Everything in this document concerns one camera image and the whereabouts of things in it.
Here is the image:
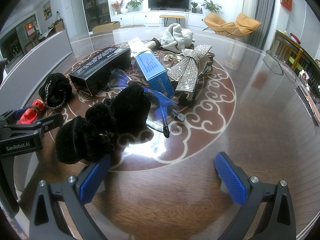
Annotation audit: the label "rhinestone bow hair clip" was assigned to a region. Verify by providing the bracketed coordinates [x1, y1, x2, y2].
[167, 44, 212, 107]

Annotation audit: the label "green potted plant right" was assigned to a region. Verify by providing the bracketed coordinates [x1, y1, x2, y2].
[201, 0, 222, 14]

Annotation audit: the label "white knit glove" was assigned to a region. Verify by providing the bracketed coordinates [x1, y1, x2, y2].
[161, 23, 195, 53]

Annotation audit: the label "orange lounge chair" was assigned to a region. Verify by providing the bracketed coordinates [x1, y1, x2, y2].
[204, 13, 261, 38]

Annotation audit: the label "green potted plant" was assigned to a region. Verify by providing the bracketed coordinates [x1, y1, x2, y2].
[126, 0, 143, 11]
[201, 0, 222, 14]

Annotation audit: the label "black glass display cabinet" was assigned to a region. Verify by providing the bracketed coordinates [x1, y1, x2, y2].
[82, 0, 111, 33]

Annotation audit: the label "large white cardboard box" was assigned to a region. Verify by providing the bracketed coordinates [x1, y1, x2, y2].
[0, 30, 72, 113]

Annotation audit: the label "black printed box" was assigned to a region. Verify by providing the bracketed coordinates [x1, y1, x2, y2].
[69, 47, 131, 96]

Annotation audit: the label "dark wooden sideboard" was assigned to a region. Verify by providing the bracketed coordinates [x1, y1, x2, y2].
[270, 30, 319, 85]

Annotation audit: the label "blue white toothpaste box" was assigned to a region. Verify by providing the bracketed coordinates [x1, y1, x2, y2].
[128, 37, 174, 97]

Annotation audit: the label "black velvet pouch with chain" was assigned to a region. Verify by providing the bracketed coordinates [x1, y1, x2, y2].
[55, 83, 151, 164]

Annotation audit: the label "red candy wrapper pouch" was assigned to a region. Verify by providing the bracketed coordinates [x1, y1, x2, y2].
[18, 99, 46, 125]

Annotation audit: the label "black velvet pouch with cord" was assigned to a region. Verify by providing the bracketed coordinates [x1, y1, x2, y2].
[39, 73, 73, 111]

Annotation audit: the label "green potted plant left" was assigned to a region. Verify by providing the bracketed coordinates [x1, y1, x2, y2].
[126, 0, 143, 11]

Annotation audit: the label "wooden bench stool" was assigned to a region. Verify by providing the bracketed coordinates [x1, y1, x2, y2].
[159, 15, 185, 27]

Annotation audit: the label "brown cardboard box on floor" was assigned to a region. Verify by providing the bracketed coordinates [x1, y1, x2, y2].
[92, 21, 120, 34]

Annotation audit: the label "clear blue safety glasses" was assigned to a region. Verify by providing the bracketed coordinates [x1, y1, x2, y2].
[108, 68, 185, 138]

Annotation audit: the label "red flower vase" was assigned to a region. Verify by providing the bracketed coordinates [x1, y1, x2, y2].
[111, 0, 124, 14]

